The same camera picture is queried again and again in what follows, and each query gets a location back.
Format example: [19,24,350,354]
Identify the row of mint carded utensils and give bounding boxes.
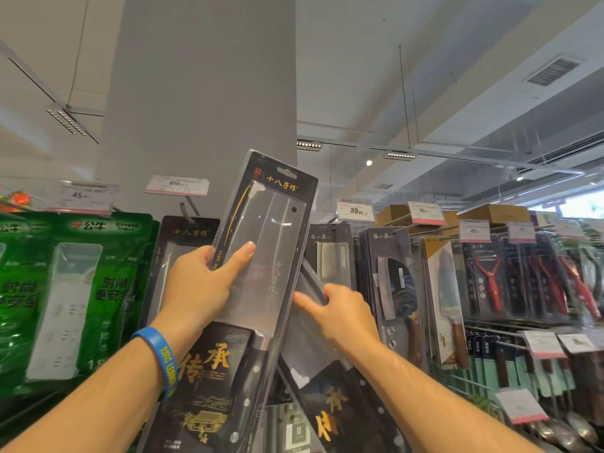
[464,332,579,401]

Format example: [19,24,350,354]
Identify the person's left forearm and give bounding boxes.
[0,337,178,453]

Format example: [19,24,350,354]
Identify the grey metal display shelf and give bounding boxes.
[0,202,604,453]

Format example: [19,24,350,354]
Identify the person's left hand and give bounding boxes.
[150,241,257,362]

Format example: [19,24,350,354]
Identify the white red-edged price tag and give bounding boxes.
[408,201,447,226]
[522,330,568,360]
[46,180,120,216]
[558,332,599,355]
[554,219,586,241]
[336,201,376,223]
[507,221,537,245]
[494,388,550,426]

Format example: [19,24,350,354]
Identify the packaged round black knife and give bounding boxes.
[358,226,428,371]

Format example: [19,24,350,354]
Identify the person's right hand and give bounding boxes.
[292,283,381,357]

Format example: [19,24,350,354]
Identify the long ceiling air conditioner vent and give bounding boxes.
[517,130,604,175]

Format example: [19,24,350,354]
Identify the packaged cleaver wooden handle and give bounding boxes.
[305,223,358,293]

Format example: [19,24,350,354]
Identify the packaged cleaver steel handle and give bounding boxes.
[138,215,221,331]

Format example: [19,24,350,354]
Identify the green packaged power strips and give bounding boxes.
[26,211,154,388]
[0,211,57,397]

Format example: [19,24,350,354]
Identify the grey-backed flip price tag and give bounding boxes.
[458,219,493,245]

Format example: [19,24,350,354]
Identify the blue wristband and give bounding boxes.
[131,327,179,403]

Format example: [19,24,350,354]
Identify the person's right forearm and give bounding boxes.
[349,337,544,453]

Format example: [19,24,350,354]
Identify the white flip price tag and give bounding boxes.
[143,174,211,198]

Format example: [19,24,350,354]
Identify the yellow card packaged knives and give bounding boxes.
[420,236,472,371]

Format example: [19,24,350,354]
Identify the packaged cleaver black handle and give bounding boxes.
[137,149,320,453]
[276,259,412,453]

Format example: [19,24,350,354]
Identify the row of red Y-peeler packages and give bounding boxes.
[460,238,557,322]

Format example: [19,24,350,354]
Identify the square ceiling air vent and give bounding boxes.
[523,55,582,88]

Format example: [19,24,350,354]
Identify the brown cardboard box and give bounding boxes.
[457,204,532,226]
[375,204,461,227]

